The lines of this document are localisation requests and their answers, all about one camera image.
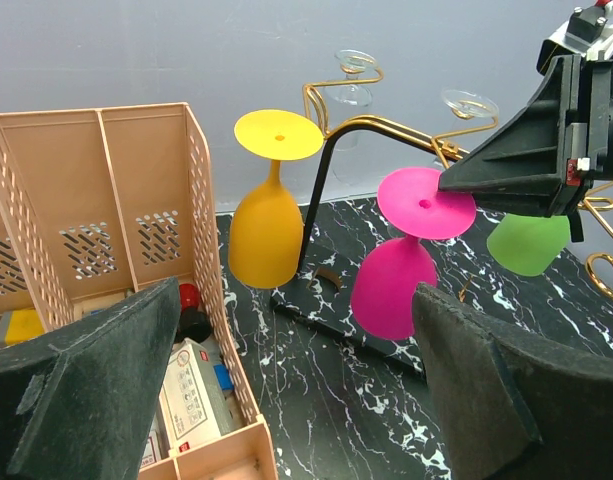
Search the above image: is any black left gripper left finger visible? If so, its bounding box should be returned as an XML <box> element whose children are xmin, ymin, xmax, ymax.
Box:
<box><xmin>0</xmin><ymin>278</ymin><xmax>181</xmax><ymax>479</ymax></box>

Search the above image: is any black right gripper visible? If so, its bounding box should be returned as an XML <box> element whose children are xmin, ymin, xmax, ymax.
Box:
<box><xmin>439</xmin><ymin>55</ymin><xmax>613</xmax><ymax>242</ymax></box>

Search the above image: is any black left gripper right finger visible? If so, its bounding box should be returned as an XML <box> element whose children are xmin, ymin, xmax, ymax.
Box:
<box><xmin>412</xmin><ymin>284</ymin><xmax>613</xmax><ymax>479</ymax></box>

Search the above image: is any magenta wine glass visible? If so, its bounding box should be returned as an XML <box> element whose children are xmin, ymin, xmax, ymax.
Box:
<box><xmin>350</xmin><ymin>167</ymin><xmax>476</xmax><ymax>340</ymax></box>

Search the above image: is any yellow wine glass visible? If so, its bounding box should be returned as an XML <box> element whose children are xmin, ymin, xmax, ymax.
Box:
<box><xmin>228</xmin><ymin>109</ymin><xmax>323</xmax><ymax>289</ymax></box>

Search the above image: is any clear wine glass right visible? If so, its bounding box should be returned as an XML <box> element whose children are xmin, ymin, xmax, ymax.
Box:
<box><xmin>430</xmin><ymin>89</ymin><xmax>499</xmax><ymax>169</ymax></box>

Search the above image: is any clear wine glass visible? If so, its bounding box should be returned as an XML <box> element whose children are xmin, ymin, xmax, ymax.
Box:
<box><xmin>326</xmin><ymin>49</ymin><xmax>383</xmax><ymax>108</ymax></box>
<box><xmin>430</xmin><ymin>89</ymin><xmax>499</xmax><ymax>169</ymax></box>

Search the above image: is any green wine glass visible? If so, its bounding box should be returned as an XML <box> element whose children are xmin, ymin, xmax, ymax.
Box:
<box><xmin>487</xmin><ymin>213</ymin><xmax>570</xmax><ymax>277</ymax></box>

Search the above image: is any clear wine glass left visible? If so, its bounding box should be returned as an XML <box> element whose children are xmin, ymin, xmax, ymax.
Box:
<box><xmin>326</xmin><ymin>49</ymin><xmax>383</xmax><ymax>108</ymax></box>

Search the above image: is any yellow grey block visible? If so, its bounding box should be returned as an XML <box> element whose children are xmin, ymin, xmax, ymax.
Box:
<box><xmin>0</xmin><ymin>309</ymin><xmax>46</xmax><ymax>348</ymax></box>

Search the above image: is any pink plastic file organizer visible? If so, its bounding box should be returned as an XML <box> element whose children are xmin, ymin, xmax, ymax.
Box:
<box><xmin>0</xmin><ymin>103</ymin><xmax>277</xmax><ymax>479</ymax></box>

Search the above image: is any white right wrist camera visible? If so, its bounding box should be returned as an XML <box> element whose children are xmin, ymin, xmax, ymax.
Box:
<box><xmin>536</xmin><ymin>1</ymin><xmax>613</xmax><ymax>75</ymax></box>

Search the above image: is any gold wire wine glass rack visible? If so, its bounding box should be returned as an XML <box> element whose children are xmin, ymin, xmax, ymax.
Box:
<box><xmin>269</xmin><ymin>67</ymin><xmax>613</xmax><ymax>384</ymax></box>

